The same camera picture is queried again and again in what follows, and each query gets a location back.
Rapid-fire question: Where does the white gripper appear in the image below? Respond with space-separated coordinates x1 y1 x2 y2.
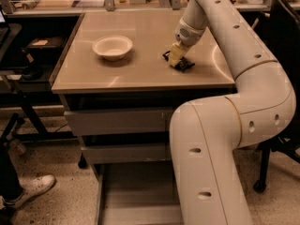
168 19 205 68

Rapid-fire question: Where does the black rxbar chocolate bar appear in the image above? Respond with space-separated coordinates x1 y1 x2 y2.
162 51 195 72

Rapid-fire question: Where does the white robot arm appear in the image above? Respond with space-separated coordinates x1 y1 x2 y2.
170 0 296 225

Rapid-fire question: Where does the grey drawer cabinet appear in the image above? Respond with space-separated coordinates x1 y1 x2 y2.
48 8 236 225

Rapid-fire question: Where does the grey middle drawer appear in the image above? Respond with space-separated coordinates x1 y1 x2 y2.
82 143 171 164

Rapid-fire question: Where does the grey drawer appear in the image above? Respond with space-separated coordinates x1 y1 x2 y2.
96 161 184 225
82 143 171 164
65 108 173 136

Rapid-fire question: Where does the grey top drawer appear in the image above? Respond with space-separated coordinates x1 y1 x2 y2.
65 108 173 136

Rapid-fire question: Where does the grey bottom drawer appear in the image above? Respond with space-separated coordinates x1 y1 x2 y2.
96 161 184 225

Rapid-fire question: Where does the white paper bowl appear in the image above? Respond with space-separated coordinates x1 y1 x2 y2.
92 36 133 61

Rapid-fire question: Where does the black office chair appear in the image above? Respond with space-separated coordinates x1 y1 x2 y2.
253 0 300 193

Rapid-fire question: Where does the black box with label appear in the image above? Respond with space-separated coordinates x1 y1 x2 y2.
26 37 65 54

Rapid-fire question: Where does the black round device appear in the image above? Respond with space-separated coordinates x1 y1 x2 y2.
22 50 43 81

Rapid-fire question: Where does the white sneaker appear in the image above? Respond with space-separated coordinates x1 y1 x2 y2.
1 174 56 209

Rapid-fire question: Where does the black trouser leg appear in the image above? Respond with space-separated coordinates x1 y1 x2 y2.
0 143 23 201

